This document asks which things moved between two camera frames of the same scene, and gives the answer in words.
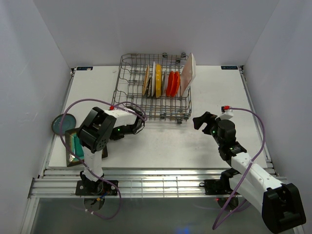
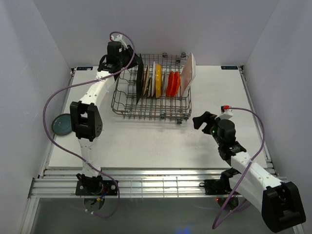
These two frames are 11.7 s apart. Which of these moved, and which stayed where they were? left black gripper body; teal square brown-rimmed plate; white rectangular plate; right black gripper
Moved: teal square brown-rimmed plate; left black gripper body
Stayed: right black gripper; white rectangular plate
